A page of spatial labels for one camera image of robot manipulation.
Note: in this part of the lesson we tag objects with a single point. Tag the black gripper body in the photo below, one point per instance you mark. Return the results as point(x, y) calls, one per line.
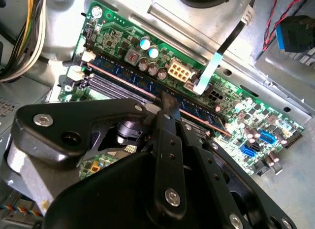
point(110, 202)

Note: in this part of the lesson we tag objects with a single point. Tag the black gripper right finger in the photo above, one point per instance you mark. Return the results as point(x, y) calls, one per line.
point(211, 170)

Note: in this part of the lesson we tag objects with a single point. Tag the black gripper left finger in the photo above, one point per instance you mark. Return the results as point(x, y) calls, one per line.
point(73, 123)

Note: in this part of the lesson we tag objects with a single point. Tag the blue RAM stick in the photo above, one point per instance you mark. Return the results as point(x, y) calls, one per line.
point(123, 74)

